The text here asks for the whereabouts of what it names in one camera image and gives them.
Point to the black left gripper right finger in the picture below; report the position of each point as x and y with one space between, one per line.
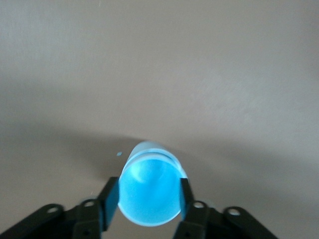
199 221

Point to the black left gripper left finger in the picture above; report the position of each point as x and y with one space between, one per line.
84 221

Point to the light blue plastic cup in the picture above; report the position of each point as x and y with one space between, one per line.
149 191

